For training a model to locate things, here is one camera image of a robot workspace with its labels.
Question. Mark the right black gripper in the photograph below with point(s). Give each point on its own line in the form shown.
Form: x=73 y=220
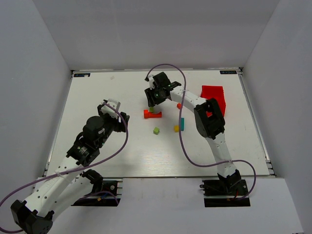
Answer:
x=151 y=96

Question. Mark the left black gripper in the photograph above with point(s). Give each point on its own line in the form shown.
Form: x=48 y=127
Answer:
x=116 y=121

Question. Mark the red rectangular wood block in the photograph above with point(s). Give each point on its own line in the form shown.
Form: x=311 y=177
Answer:
x=146 y=114

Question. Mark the red arch wood block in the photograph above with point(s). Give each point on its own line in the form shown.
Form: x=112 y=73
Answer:
x=155 y=115

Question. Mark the green wood cube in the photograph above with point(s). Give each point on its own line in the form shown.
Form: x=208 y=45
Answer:
x=156 y=130

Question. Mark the red plastic bin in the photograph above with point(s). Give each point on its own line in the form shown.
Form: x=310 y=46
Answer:
x=216 y=92

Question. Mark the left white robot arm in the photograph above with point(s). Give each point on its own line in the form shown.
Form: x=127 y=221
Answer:
x=73 y=178

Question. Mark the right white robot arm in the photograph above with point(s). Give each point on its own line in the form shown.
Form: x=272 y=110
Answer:
x=209 y=122

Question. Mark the teal flat wood block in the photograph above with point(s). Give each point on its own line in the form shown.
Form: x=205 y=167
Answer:
x=182 y=124

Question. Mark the left blue table sticker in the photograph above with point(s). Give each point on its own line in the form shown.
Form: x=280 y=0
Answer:
x=82 y=75

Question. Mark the blue table sticker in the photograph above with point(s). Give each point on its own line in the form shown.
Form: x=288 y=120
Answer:
x=228 y=72
x=82 y=75

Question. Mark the right blue table sticker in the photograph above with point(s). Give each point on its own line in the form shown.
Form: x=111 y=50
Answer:
x=228 y=72

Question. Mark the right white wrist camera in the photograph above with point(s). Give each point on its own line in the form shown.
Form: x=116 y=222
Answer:
x=151 y=81

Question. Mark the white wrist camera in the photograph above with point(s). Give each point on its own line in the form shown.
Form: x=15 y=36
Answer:
x=151 y=81
x=110 y=107

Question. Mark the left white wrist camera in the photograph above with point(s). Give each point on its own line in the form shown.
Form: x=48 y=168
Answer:
x=110 y=107

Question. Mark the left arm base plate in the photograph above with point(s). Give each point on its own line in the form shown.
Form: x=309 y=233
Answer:
x=108 y=196

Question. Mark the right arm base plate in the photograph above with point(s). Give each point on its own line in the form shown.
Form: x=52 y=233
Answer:
x=216 y=195

